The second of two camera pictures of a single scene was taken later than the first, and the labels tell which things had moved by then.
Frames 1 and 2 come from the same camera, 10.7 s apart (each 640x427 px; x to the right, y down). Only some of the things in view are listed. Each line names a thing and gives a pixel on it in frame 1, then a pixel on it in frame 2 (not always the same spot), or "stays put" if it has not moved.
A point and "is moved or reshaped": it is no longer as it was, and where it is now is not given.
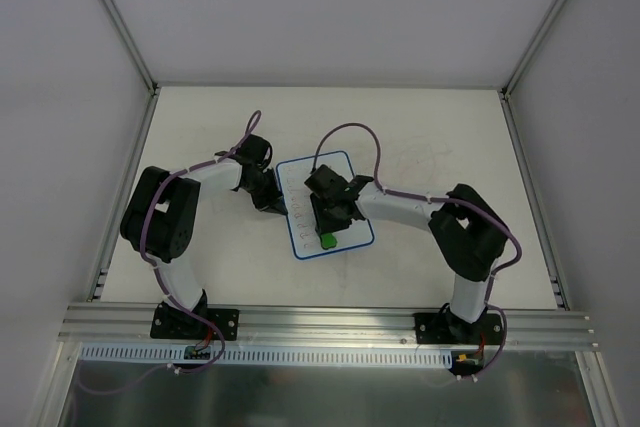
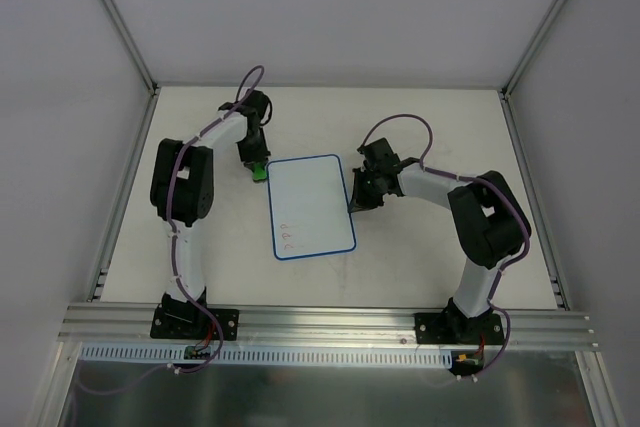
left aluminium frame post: (117, 18) stays put
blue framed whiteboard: (291, 177) is moved or reshaped
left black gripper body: (270, 198) to (253, 153)
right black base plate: (444, 329) stays put
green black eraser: (327, 241) is moved or reshaped
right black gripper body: (327, 219) to (369, 187)
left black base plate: (173, 322) stays put
